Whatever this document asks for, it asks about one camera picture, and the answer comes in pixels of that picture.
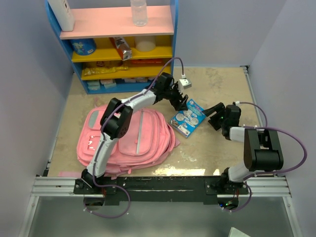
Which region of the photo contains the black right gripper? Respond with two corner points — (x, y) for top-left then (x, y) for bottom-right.
(202, 103), (227, 130)

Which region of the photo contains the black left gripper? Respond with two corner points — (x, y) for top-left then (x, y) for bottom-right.
(163, 83), (188, 112)

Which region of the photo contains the pink student backpack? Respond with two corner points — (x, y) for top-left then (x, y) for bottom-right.
(58, 97), (181, 180)

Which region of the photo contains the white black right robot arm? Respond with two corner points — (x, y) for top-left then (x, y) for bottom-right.
(203, 102), (284, 194)

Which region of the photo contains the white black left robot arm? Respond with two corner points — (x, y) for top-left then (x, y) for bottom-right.
(74, 73), (192, 194)

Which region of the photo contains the orange silver snack bag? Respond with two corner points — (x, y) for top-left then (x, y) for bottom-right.
(109, 37), (132, 61)

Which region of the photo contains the pale green tissue pack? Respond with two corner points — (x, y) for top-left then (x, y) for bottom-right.
(86, 80), (101, 91)

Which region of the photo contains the orange flat box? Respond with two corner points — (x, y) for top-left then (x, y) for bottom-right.
(130, 58), (163, 65)

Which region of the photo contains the blue shelf with coloured boards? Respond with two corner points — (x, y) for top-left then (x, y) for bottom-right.
(45, 0), (178, 94)

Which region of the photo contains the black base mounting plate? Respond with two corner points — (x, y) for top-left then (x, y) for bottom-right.
(74, 176), (249, 205)

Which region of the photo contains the red yellow snack box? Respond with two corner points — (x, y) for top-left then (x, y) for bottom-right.
(95, 61), (106, 67)

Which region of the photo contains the yellow snack packet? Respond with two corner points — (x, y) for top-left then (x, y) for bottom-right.
(82, 65), (129, 76)

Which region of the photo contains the clear plastic water bottle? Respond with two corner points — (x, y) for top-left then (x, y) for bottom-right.
(130, 0), (148, 27)

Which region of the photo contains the blue snack canister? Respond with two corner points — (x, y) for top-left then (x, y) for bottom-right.
(70, 39), (96, 56)

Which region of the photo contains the white paper corner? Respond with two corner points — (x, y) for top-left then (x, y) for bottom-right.
(228, 227), (249, 237)

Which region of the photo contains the white rectangular device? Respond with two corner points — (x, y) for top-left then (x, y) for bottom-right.
(48, 0), (75, 32)

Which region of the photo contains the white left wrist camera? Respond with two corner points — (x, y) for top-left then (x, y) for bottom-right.
(178, 74), (192, 90)

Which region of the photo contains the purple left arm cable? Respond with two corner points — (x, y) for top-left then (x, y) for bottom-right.
(83, 57), (186, 219)

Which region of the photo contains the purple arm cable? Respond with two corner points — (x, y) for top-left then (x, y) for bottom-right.
(222, 101), (309, 213)
(83, 57), (186, 219)

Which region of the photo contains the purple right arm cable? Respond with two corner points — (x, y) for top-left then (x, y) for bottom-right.
(222, 101), (309, 213)

